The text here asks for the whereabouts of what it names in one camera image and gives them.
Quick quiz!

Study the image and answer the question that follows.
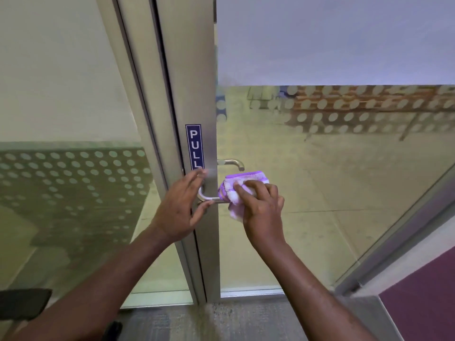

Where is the person's right hand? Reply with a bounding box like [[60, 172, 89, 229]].
[[232, 179, 287, 249]]

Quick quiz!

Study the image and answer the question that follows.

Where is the person's left hand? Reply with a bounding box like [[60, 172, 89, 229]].
[[151, 168, 215, 245]]

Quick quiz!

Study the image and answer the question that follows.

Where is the silver lever door handle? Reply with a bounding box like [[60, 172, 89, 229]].
[[196, 184, 230, 204], [217, 159, 245, 172]]

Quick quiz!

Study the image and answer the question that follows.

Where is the purple and white cleaning cloth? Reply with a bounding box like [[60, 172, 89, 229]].
[[218, 170, 271, 221]]

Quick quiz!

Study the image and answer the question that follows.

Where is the person's left forearm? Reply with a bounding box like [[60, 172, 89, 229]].
[[10, 225, 172, 341]]

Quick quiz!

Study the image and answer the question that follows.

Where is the person's right forearm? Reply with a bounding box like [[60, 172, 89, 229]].
[[250, 239, 378, 341]]

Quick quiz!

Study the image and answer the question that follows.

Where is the blue door sign sticker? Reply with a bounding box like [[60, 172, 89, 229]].
[[185, 124, 205, 172]]

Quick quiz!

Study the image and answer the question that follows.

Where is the glass door with metal stile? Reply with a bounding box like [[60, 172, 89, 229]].
[[153, 0, 455, 299]]

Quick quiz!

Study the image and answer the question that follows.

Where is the dotted frosted glass side panel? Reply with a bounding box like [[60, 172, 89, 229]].
[[0, 0, 194, 310]]

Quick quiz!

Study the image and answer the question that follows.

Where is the black chair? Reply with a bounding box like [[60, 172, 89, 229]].
[[0, 288, 123, 341]]

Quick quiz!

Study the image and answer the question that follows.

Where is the grey metal partition frame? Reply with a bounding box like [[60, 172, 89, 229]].
[[333, 166, 455, 296]]

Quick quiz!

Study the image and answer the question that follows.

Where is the grey metal door frame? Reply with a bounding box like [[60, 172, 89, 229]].
[[95, 0, 207, 305]]

